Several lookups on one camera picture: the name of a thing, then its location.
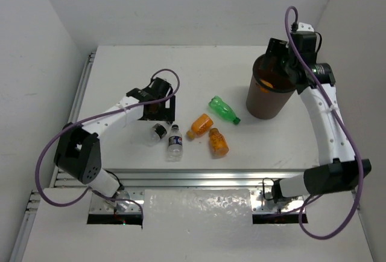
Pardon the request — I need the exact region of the orange bottle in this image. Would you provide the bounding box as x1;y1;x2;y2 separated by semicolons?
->
186;113;214;140
260;80;273;92
209;128;229;158

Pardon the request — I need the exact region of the clear bottle black label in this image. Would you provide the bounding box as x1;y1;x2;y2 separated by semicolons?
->
145;122;171;146

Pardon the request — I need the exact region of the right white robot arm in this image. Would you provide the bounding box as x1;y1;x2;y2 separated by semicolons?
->
261;31;372;203

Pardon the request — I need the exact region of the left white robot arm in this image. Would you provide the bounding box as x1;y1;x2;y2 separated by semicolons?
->
54;77;176;198

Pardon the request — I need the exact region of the brown plastic bin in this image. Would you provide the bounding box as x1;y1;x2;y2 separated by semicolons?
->
246;54;296;120

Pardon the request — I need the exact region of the green plastic bottle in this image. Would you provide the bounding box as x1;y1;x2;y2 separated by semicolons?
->
209;96;241;125

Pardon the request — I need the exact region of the clear pepsi water bottle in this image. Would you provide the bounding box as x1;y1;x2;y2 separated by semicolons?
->
167;124;183;162

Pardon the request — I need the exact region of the orange bottle front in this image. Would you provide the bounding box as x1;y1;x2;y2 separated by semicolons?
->
209;128;229;158

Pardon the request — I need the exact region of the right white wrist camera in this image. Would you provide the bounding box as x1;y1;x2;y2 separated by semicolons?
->
291;22;315;33

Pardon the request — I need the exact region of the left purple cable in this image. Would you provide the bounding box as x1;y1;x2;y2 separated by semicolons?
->
34;68;182;219

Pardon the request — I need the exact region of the purple cable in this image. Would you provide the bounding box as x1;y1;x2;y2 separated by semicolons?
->
34;68;182;219
285;5;364;240

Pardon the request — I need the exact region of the aluminium table frame rail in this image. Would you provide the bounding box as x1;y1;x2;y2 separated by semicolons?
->
17;49;362;223

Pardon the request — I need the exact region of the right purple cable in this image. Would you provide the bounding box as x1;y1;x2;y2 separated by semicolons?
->
285;5;364;240

